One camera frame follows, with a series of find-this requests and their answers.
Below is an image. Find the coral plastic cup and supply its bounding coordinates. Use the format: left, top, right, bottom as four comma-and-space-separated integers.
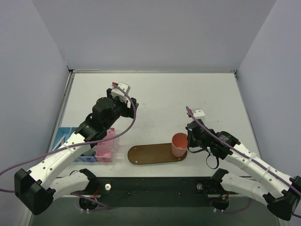
171, 133, 188, 157

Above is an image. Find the clear crystal toothbrush holder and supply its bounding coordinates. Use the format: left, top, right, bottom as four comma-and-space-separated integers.
92, 129, 119, 154

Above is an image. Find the green plastic cup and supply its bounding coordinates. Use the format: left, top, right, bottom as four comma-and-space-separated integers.
82, 149, 95, 157

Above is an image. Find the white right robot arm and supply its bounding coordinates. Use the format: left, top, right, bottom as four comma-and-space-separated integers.
186, 119, 301, 221

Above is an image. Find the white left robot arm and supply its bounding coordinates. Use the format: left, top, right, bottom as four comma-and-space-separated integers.
14, 82, 137, 215

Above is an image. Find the white toothbrush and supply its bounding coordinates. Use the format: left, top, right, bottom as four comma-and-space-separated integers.
55, 136, 65, 150

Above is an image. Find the oval wooden tray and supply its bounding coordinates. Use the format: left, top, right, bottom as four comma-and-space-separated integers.
127, 143, 187, 165

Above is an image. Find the pink plastic bin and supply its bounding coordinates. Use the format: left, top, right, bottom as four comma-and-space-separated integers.
93, 138, 119, 162

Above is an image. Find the light blue plastic bin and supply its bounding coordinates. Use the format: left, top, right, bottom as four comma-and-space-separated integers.
51, 127, 76, 151

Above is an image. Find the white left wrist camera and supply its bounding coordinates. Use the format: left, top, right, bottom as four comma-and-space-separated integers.
111, 82, 131, 103

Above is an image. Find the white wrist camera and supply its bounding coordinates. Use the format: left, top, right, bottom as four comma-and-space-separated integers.
111, 82, 131, 103
189, 108, 206, 121

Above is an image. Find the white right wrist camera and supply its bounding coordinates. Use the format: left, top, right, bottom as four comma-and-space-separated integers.
189, 108, 206, 121

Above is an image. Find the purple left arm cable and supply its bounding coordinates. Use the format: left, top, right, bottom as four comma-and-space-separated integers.
0, 82, 137, 211

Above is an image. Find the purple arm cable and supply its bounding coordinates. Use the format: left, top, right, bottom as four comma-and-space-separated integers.
185, 105, 301, 214
0, 82, 137, 211

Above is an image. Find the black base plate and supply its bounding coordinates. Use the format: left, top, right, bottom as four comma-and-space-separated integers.
79, 177, 227, 208

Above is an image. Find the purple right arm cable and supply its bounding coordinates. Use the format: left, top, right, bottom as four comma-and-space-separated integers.
185, 105, 301, 214

